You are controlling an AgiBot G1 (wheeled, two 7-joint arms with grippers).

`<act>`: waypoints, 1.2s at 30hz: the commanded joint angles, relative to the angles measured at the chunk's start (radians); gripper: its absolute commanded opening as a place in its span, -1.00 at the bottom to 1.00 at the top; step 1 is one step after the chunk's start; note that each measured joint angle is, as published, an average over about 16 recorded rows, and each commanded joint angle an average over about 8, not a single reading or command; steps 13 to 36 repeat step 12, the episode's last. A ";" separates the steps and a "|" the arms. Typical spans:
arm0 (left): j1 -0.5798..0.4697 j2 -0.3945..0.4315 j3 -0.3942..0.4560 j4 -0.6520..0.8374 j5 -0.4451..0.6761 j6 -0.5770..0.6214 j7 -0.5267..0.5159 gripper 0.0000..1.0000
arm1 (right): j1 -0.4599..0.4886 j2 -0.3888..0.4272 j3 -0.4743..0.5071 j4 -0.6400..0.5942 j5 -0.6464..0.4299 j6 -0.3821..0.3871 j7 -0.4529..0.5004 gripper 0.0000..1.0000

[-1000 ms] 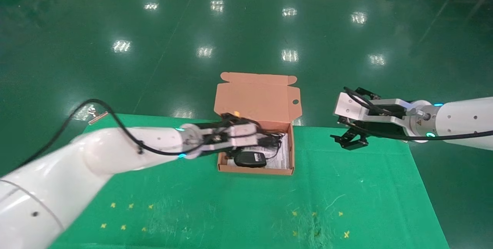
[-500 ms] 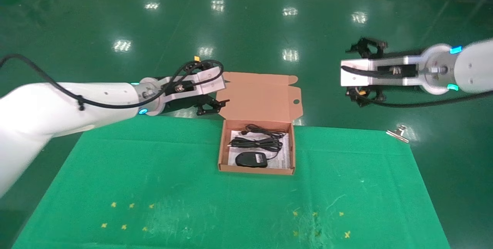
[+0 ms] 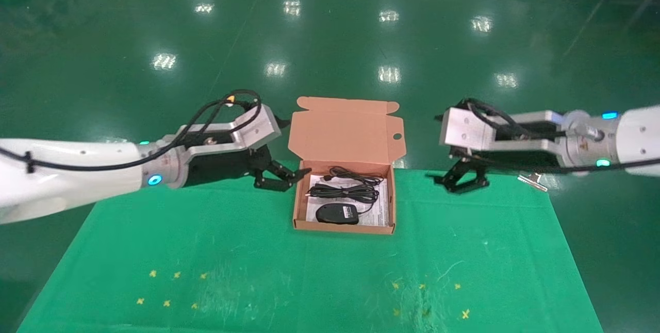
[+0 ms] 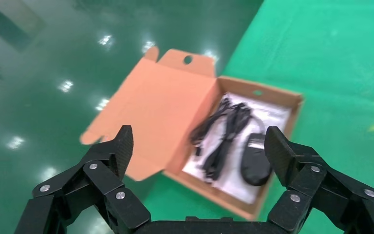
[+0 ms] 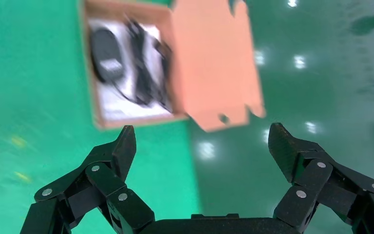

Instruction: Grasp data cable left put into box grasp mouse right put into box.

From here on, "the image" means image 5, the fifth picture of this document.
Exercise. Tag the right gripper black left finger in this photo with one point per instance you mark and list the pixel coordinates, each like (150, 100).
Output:
(109, 187)

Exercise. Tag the orange cardboard box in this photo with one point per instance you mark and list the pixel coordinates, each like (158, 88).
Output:
(212, 64)

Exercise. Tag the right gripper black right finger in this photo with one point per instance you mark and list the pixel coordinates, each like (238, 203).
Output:
(306, 181)

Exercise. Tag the green table mat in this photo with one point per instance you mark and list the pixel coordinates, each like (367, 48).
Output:
(29, 97)

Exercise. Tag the white printed paper sheet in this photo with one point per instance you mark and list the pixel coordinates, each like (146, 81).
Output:
(116, 103)

